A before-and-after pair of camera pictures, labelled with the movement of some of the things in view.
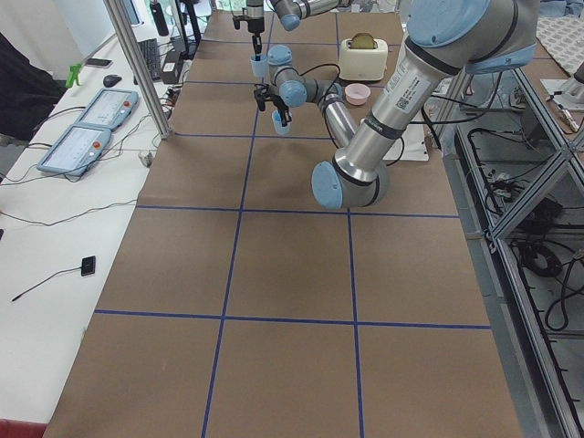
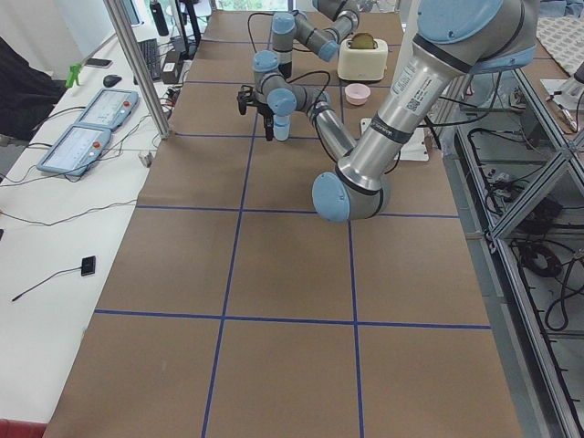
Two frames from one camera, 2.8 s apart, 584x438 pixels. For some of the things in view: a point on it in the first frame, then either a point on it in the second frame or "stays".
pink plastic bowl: [357, 94] stays
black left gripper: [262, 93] -> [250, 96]
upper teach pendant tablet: [109, 108] stays
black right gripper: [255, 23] -> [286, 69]
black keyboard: [151, 51] stays
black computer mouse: [110, 80] stays
